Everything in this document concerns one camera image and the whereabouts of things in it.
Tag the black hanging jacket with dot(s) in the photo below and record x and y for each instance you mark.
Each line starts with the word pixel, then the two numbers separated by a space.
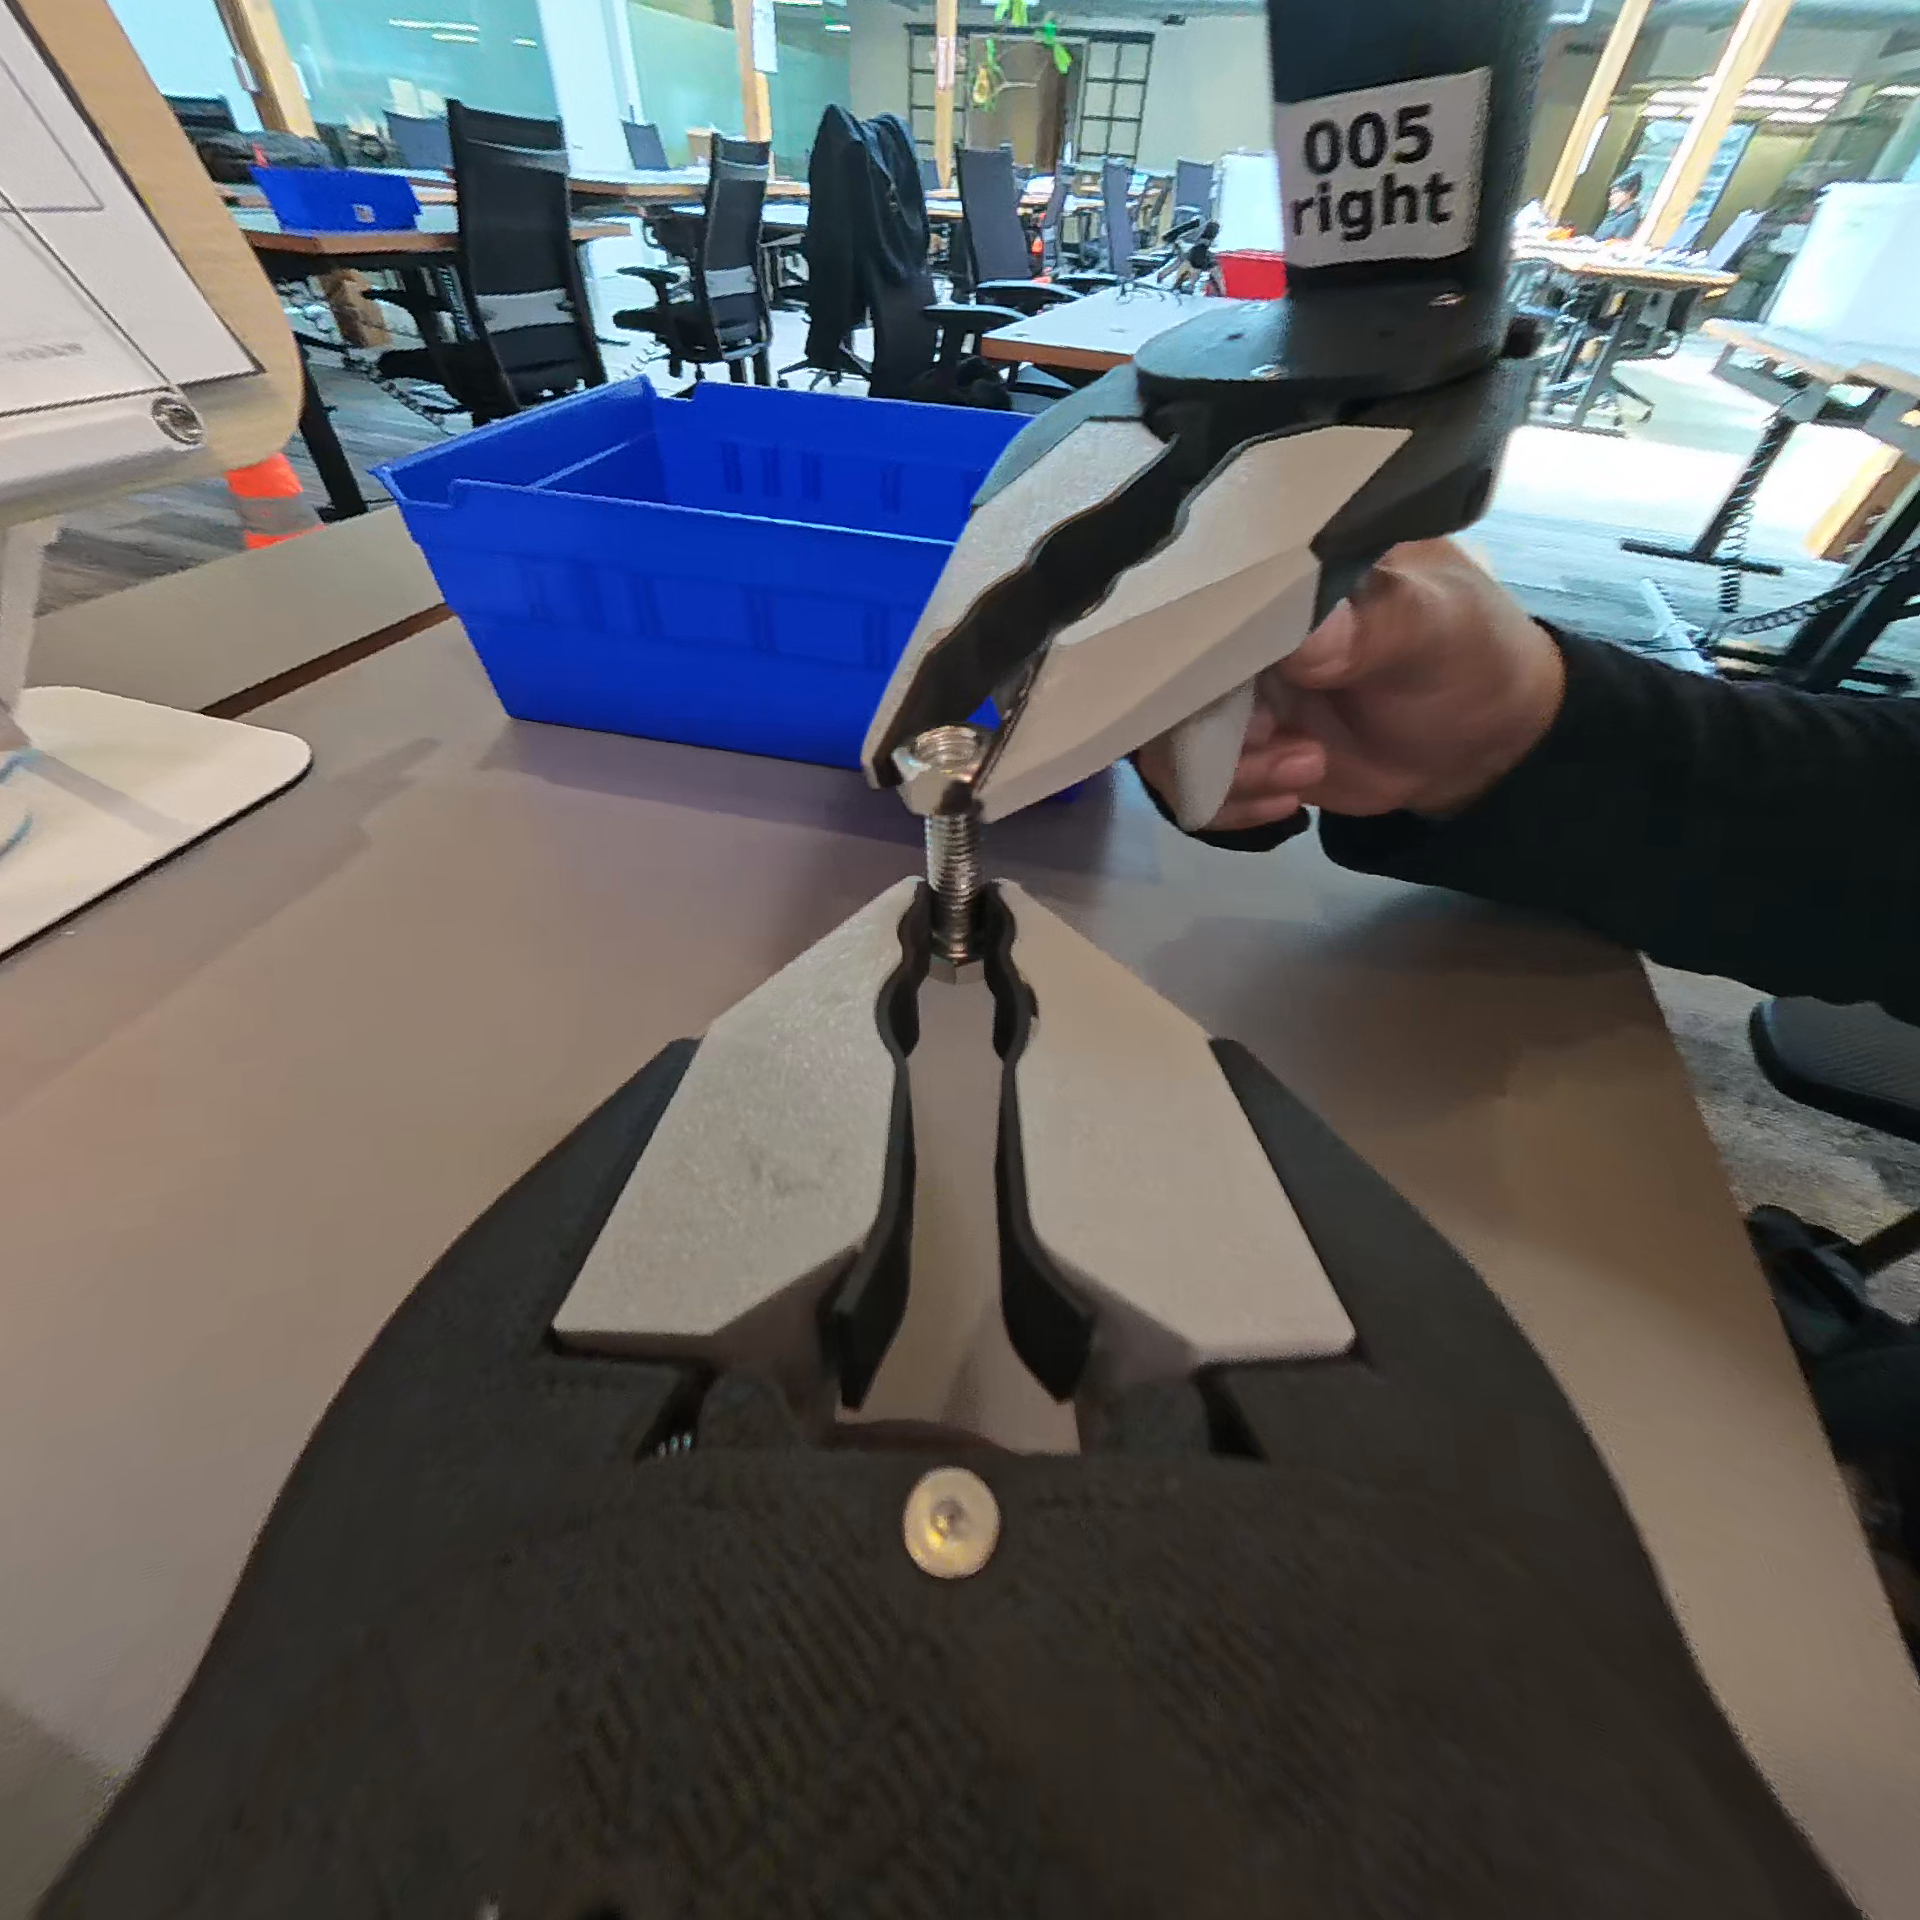
pixel 864 243

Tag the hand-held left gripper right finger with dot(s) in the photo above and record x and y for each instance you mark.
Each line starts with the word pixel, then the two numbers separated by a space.
pixel 1183 1202

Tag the blue plastic bin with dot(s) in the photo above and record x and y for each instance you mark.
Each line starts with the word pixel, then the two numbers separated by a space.
pixel 677 598

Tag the steel hex bolt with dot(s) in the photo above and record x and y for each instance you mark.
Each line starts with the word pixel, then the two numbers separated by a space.
pixel 954 885

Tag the person's right hand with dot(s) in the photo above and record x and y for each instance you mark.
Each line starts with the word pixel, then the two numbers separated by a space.
pixel 1425 707

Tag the black office chair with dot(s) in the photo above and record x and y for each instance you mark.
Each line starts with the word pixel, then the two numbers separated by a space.
pixel 720 256
pixel 512 256

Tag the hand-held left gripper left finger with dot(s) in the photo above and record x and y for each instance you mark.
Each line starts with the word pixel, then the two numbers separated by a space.
pixel 734 1187

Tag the steel hex nut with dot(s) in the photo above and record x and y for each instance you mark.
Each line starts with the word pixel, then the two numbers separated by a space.
pixel 908 772

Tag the printed instruction sheet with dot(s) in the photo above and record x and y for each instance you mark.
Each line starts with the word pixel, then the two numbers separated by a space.
pixel 106 301

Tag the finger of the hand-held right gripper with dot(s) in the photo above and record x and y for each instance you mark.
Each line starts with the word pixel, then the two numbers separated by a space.
pixel 1020 539
pixel 1201 598

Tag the person's right forearm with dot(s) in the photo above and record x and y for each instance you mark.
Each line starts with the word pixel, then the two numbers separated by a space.
pixel 1723 838

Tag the small blue bin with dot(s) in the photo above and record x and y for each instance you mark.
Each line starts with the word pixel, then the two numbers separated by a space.
pixel 339 200

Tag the orange traffic cone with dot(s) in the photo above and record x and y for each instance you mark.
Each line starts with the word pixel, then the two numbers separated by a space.
pixel 277 504

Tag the small red bin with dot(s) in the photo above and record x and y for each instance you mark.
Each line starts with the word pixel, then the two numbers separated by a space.
pixel 1254 281

